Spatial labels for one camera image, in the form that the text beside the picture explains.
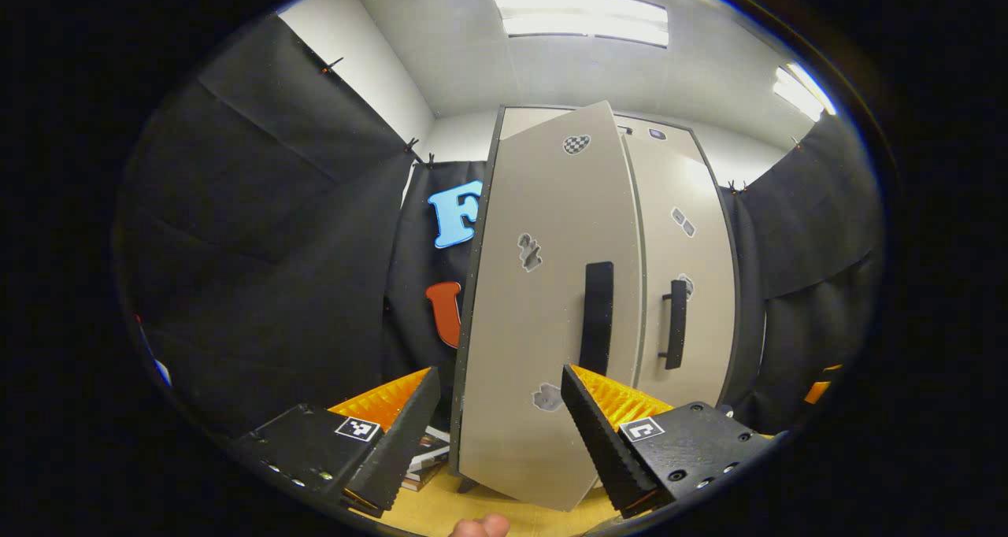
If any white and grey cabinet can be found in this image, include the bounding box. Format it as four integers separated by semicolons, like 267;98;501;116
453;104;745;475

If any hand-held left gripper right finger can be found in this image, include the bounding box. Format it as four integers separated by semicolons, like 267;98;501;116
561;364;782;520

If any black door handle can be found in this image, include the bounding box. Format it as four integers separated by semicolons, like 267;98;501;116
579;261;615;376
658;280;688;371

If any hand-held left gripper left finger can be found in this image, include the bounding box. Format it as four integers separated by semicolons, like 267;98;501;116
230;366;442;519

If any small ceiling light panel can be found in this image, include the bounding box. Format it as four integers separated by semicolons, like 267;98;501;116
772;63;836;120

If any large ceiling light panel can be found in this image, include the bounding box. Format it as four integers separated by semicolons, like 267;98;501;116
492;0;670;48

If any stack of books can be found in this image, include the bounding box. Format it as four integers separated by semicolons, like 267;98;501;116
402;425;451;492

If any white cabinet door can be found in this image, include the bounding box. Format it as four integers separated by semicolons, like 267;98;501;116
618;116;741;412
450;100;647;513

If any black backdrop cloth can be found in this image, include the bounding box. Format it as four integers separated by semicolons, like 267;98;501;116
118;13;883;443

